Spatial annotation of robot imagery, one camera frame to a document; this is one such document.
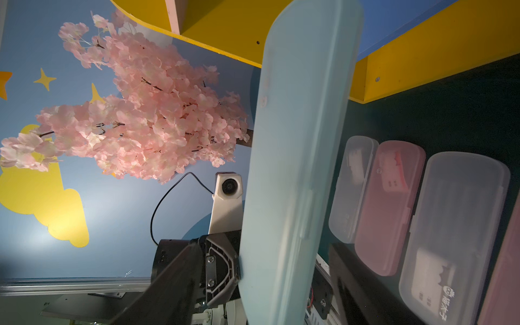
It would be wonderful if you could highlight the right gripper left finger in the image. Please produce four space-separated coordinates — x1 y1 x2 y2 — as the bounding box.
108 242 204 325

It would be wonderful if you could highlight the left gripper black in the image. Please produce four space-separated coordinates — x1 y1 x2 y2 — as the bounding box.
151 229 242 308

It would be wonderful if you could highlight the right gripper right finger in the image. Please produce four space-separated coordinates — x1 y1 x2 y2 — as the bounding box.
329 242 424 324

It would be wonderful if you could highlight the pink pencil case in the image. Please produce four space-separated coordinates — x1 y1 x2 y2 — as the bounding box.
477 200 519 325
354 140 426 276

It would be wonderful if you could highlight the frosted white pencil case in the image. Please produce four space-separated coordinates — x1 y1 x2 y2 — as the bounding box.
329 135 379 244

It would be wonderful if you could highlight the white pencil case with label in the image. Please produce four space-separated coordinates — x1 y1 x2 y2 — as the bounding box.
399 152 511 324

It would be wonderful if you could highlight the green pencil case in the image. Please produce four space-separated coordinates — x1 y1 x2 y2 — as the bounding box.
238 1 363 324

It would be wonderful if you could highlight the yellow wooden shelf unit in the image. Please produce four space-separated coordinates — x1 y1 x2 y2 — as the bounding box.
115 0 519 104

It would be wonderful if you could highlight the pink cherry blossom tree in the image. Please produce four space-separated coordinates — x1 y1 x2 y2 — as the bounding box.
1 12 251 184

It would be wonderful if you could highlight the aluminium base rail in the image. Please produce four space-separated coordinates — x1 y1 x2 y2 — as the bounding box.
1 277 151 297

